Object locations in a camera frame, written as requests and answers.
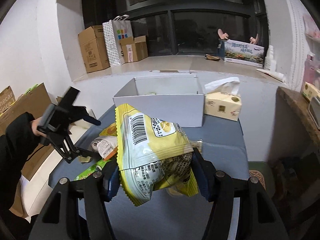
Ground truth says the yellow chip bag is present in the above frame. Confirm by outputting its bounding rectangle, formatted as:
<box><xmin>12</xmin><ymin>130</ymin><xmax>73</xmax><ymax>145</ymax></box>
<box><xmin>115</xmin><ymin>103</ymin><xmax>198</xmax><ymax>206</ymax></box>

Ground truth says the orange snack pack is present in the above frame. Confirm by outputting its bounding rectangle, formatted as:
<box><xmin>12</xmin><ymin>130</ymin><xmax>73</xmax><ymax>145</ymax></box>
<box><xmin>103</xmin><ymin>147</ymin><xmax>118</xmax><ymax>161</ymax></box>

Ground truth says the person's left hand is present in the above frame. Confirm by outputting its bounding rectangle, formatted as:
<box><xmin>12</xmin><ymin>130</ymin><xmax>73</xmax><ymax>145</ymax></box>
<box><xmin>31</xmin><ymin>116</ymin><xmax>73</xmax><ymax>138</ymax></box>

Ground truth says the green seaweed packet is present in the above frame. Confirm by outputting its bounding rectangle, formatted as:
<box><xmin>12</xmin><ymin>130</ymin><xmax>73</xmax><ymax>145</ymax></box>
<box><xmin>74</xmin><ymin>159</ymin><xmax>110</xmax><ymax>181</ymax></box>

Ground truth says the brown cardboard sheet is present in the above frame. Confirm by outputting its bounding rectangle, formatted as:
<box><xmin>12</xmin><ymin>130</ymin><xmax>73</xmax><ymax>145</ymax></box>
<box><xmin>1</xmin><ymin>83</ymin><xmax>53</xmax><ymax>180</ymax></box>

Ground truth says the white wrapped snack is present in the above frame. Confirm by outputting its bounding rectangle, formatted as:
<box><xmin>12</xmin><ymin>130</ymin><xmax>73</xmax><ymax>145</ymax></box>
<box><xmin>91</xmin><ymin>135</ymin><xmax>118</xmax><ymax>158</ymax></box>

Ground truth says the yellow tissue pack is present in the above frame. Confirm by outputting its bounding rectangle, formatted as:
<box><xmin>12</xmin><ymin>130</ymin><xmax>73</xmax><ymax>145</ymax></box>
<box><xmin>204</xmin><ymin>77</ymin><xmax>242</xmax><ymax>121</ymax></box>

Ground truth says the cream sofa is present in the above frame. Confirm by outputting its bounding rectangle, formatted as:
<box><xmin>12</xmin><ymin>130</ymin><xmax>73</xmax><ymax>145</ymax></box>
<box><xmin>10</xmin><ymin>108</ymin><xmax>96</xmax><ymax>218</ymax></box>

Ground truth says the white cardboard box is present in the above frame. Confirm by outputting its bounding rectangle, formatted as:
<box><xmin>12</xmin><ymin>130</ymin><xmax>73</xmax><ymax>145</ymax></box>
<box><xmin>113</xmin><ymin>73</ymin><xmax>204</xmax><ymax>127</ymax></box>

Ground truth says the large brown cardboard box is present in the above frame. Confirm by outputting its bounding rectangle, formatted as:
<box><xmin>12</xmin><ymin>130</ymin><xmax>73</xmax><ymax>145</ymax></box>
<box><xmin>78</xmin><ymin>25</ymin><xmax>110</xmax><ymax>73</ymax></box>

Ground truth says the wooden side shelf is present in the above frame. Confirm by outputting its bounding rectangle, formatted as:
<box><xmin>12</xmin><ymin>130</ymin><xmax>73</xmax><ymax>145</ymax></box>
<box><xmin>276</xmin><ymin>86</ymin><xmax>320</xmax><ymax>151</ymax></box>

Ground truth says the small open cardboard box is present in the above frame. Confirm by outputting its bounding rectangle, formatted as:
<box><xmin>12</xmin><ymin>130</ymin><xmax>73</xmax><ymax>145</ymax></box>
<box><xmin>119</xmin><ymin>36</ymin><xmax>148</xmax><ymax>63</ymax></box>

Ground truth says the white dotted paper bag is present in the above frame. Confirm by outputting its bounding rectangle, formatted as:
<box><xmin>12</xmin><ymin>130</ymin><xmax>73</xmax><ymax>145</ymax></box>
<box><xmin>102</xmin><ymin>15</ymin><xmax>133</xmax><ymax>67</ymax></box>

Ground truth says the dark blue gift bag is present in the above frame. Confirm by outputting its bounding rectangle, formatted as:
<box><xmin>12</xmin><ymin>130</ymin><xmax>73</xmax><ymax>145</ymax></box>
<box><xmin>217</xmin><ymin>39</ymin><xmax>225</xmax><ymax>60</ymax></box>

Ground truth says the printed landscape gift box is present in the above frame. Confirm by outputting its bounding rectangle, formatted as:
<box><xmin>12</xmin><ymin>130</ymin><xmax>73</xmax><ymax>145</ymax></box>
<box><xmin>224</xmin><ymin>40</ymin><xmax>264</xmax><ymax>68</ymax></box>

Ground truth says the white spray bottle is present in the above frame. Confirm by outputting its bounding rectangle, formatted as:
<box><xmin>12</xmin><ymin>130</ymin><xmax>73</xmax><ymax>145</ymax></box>
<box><xmin>264</xmin><ymin>45</ymin><xmax>277</xmax><ymax>72</ymax></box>

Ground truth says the white small device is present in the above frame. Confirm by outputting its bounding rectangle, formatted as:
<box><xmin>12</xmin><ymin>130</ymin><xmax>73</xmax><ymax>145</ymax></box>
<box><xmin>308</xmin><ymin>96</ymin><xmax>320</xmax><ymax>130</ymax></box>

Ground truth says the tea box on shelf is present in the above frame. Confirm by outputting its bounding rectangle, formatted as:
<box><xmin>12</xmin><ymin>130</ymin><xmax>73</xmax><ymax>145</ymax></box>
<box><xmin>302</xmin><ymin>82</ymin><xmax>320</xmax><ymax>102</ymax></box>

